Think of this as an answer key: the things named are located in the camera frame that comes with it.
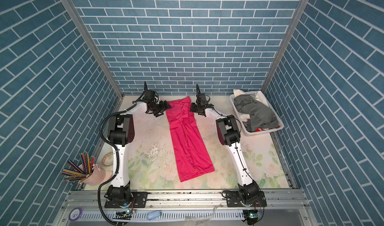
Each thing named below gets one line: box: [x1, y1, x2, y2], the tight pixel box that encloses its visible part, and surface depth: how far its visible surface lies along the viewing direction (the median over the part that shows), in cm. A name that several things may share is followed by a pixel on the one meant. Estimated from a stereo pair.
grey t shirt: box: [233, 94, 279, 133], surface depth 98 cm
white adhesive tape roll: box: [102, 151, 114, 166], surface depth 88 cm
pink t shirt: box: [166, 96, 215, 182], surface depth 96 cm
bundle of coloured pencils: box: [61, 153, 96, 185], surface depth 74 cm
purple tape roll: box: [68, 207, 83, 222], surface depth 71 cm
